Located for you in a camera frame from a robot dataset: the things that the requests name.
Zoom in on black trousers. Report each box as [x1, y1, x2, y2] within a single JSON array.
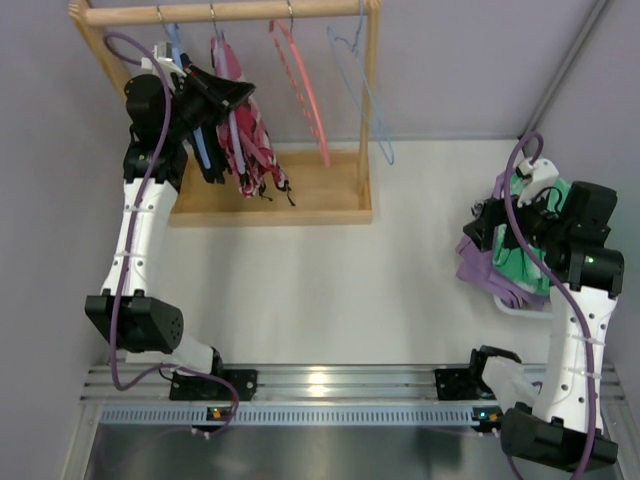
[[181, 53, 230, 184]]

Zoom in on lilac plastic hanger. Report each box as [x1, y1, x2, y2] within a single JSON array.
[[212, 31, 246, 176]]

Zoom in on pink camouflage trousers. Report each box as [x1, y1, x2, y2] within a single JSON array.
[[211, 37, 296, 207]]

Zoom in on light blue plastic hanger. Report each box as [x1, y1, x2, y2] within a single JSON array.
[[167, 24, 211, 171]]

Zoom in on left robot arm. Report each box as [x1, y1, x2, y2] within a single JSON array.
[[85, 67, 255, 376]]

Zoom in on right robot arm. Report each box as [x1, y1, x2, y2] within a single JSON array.
[[463, 182, 624, 478]]

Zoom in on pink plastic hanger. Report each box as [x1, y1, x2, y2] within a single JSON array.
[[268, 19, 331, 167]]

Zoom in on green white garment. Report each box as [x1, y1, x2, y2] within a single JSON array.
[[492, 177, 571, 297]]

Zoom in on purple garment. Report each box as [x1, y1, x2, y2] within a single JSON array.
[[455, 170, 551, 312]]

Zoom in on white plastic basket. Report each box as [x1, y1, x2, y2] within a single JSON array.
[[493, 295, 553, 320]]

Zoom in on wooden clothes rack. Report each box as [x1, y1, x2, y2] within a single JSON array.
[[68, 1, 380, 227]]

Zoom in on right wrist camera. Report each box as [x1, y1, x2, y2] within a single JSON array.
[[516, 157, 559, 208]]

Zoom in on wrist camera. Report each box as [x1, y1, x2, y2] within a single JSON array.
[[516, 157, 559, 208], [141, 41, 186, 77]]

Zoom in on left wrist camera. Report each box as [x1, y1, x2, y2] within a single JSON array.
[[141, 41, 186, 77]]

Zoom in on thin blue wire hanger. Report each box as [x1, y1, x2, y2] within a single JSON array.
[[326, 0, 396, 166]]

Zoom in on aluminium mounting rail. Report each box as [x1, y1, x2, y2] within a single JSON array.
[[79, 363, 626, 427]]

